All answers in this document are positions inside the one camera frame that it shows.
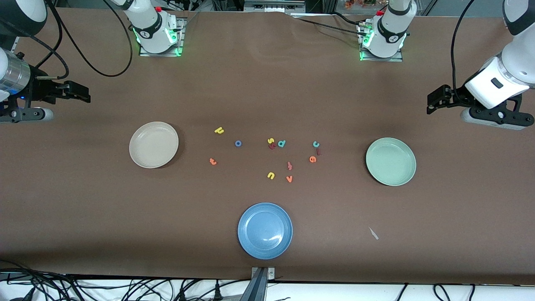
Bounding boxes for green plate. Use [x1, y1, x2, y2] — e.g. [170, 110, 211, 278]
[365, 138, 417, 186]

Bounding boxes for orange flowers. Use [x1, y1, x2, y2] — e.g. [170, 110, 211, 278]
[345, 0, 379, 10]

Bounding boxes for black cable on table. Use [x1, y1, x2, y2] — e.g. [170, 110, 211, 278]
[293, 12, 366, 36]

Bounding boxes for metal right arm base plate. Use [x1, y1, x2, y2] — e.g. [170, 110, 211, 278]
[139, 17, 185, 57]

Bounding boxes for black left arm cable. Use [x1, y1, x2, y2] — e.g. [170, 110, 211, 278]
[451, 0, 477, 105]

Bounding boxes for grey metal device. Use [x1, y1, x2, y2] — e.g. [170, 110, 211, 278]
[244, 0, 306, 13]

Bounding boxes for brown plate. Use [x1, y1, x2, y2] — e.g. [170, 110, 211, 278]
[129, 122, 179, 169]

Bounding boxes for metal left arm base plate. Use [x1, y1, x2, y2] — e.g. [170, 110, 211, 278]
[358, 21, 404, 62]

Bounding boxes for blue plate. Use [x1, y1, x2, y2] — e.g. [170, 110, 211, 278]
[237, 203, 293, 260]

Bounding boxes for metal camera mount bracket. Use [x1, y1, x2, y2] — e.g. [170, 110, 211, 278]
[240, 267, 276, 301]

